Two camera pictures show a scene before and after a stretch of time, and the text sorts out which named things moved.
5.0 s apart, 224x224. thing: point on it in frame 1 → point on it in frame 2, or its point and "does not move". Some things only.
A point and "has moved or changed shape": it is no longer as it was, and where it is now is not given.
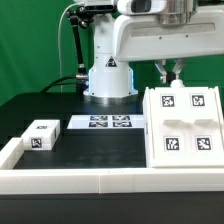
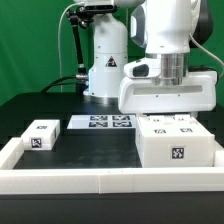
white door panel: [204, 125] → [186, 125]
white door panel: [170, 127] has moved or changed shape
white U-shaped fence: [36, 180] does not move
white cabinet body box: [184, 127] has moved or changed shape
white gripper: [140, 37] → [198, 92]
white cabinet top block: [42, 135] does not move
